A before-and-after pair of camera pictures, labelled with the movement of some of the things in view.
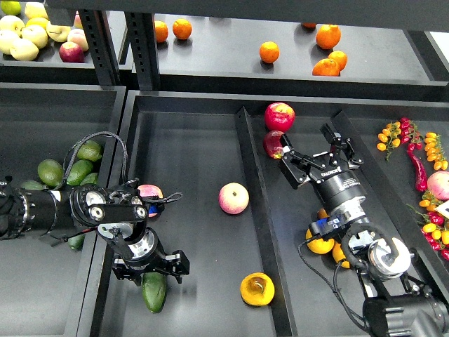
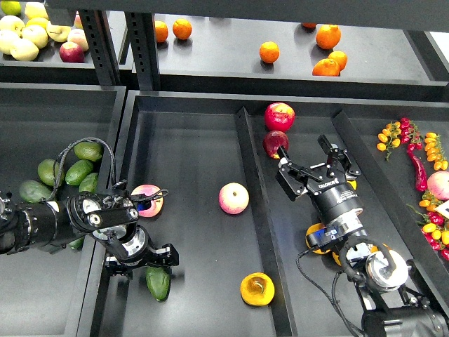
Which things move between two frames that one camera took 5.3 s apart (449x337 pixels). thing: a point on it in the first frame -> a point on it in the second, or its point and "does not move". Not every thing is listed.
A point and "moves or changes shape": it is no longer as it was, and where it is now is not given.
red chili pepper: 421,179 does not move
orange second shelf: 182,29 does not move
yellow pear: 257,288 does not move
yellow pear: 319,246 -> 311,229
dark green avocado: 154,288 moves or changes shape
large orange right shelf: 328,36 does not move
